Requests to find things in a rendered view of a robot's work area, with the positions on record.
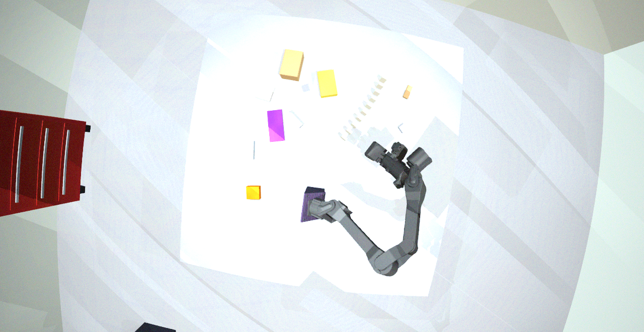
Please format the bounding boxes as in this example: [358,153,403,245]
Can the tan rectangular block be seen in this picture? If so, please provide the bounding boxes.
[403,85,413,99]
[279,49,304,81]

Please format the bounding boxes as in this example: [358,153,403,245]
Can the orange block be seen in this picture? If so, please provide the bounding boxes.
[246,186,261,200]

